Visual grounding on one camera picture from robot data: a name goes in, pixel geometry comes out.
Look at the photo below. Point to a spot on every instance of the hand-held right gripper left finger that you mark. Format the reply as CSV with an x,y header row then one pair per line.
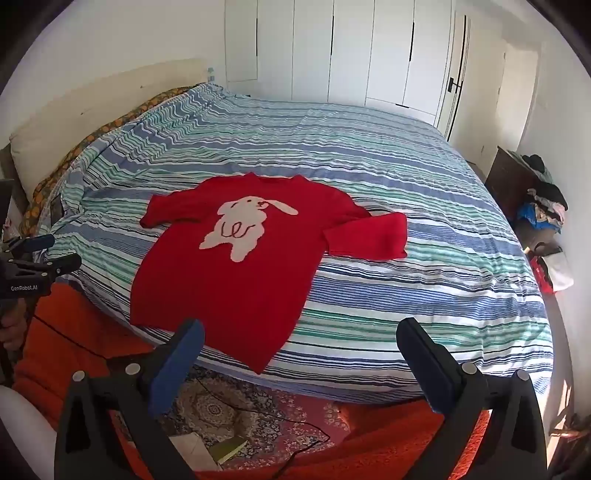
x,y
178,364

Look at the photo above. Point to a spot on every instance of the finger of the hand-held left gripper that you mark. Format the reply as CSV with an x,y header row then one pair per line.
x,y
39,242
62,265

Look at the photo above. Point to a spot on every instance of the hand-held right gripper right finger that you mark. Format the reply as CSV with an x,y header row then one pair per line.
x,y
429,378

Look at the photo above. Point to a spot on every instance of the red sweater with white bunny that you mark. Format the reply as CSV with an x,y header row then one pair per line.
x,y
231,286

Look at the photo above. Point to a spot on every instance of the pile of mixed clothes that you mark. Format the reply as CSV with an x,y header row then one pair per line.
x,y
547,194

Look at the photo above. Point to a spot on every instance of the person's left hand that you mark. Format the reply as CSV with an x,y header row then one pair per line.
x,y
11,330

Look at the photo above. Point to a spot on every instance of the dark bedside stand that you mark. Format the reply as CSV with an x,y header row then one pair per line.
x,y
5,203

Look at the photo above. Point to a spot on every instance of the white paper box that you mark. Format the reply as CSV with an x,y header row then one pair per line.
x,y
191,450

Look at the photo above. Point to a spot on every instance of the striped blue green duvet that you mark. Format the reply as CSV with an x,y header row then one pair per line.
x,y
415,286

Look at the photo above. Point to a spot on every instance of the green book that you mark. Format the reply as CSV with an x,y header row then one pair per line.
x,y
231,448

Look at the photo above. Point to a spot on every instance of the person's orange fleece clothing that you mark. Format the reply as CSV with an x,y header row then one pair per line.
x,y
69,369

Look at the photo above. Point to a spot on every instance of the orange patterned bed sheet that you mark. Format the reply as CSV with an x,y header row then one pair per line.
x,y
81,145

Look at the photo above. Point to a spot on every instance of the patterned red rug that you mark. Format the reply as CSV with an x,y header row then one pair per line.
x,y
295,415

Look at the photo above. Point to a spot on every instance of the white rounded object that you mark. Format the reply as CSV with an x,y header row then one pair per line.
x,y
23,429

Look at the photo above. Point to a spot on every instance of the cream padded headboard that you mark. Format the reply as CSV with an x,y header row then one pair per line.
x,y
92,101

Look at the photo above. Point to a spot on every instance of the red bag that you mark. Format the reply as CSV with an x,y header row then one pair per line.
x,y
540,277

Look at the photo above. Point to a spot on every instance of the white bag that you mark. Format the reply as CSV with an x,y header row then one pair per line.
x,y
556,272

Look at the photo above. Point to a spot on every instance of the dark wooden dresser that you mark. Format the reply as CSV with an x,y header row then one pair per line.
x,y
505,180

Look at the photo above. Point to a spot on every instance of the small clear bottle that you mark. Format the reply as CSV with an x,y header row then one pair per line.
x,y
211,74

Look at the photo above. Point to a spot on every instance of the white wardrobe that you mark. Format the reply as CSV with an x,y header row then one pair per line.
x,y
351,46

